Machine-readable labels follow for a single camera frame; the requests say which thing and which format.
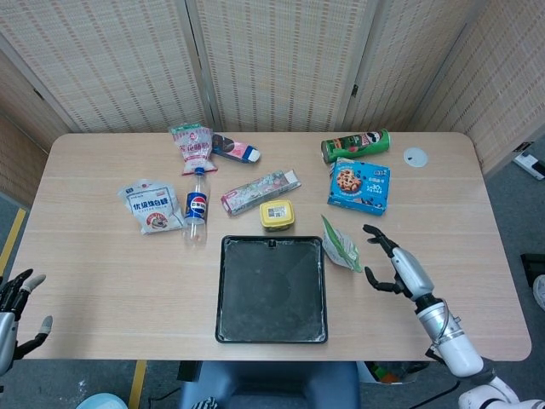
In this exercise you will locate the empty Pepsi plastic bottle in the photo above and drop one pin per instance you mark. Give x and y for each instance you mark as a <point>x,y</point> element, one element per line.
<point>196,206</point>

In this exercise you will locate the yellow floor tape strip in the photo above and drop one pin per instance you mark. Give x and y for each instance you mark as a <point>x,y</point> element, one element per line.
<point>13,238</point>
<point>137,383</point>

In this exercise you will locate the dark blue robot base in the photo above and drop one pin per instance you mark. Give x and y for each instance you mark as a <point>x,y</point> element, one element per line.
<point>277,385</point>

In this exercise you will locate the clear bag with red print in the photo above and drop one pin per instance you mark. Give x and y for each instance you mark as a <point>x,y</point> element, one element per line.
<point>193,149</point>

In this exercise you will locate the black white striped object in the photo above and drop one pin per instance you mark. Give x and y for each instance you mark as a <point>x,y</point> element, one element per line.
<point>206,403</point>

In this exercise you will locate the white shoe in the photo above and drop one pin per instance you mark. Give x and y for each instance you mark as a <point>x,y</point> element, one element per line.
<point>540,294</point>

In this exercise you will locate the white box device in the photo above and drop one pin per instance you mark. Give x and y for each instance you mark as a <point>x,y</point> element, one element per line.
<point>530,162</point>

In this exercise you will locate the green tub with yellow lid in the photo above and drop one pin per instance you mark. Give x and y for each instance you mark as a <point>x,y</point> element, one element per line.
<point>277,213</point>

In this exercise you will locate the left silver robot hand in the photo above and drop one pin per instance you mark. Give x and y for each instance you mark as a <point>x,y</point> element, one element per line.
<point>8,324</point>

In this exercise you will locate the black screen hinge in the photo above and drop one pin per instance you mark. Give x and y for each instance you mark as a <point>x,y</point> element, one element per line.
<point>354,90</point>
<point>39,93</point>

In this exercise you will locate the long grey and pink box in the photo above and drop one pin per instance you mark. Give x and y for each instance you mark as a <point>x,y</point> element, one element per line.
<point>259,191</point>

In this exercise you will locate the blue chocolate chip cookie box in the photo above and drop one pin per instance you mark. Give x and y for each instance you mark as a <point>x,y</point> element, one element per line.
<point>359,187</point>

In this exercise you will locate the corn starch bag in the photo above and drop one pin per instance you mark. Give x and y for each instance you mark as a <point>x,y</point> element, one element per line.
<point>338,249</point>

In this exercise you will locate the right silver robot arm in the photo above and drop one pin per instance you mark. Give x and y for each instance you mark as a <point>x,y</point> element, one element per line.
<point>455,345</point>

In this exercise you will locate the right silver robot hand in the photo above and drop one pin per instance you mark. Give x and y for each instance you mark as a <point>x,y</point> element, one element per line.
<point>409,268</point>

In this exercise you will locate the black square baking tray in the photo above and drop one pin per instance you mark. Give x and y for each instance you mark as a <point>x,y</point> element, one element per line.
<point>272,294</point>

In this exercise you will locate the white castor sugar bag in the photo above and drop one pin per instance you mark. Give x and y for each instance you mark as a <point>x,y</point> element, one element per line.
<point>149,209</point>

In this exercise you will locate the blue and pink cookie box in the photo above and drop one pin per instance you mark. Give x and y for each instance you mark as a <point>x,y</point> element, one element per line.
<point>236,149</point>

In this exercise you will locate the black table leg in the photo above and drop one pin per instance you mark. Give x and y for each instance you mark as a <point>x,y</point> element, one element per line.
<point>189,370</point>

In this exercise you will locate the bin with colourful blocks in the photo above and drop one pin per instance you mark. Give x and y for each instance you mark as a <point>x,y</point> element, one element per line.
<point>391,371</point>

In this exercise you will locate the light blue round object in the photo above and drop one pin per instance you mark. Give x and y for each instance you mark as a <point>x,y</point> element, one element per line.
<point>102,402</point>

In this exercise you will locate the woven folding screen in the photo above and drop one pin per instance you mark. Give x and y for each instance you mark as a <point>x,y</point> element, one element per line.
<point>277,64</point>

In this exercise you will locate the green Pringles can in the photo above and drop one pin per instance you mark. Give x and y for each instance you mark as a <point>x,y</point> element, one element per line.
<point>357,145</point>

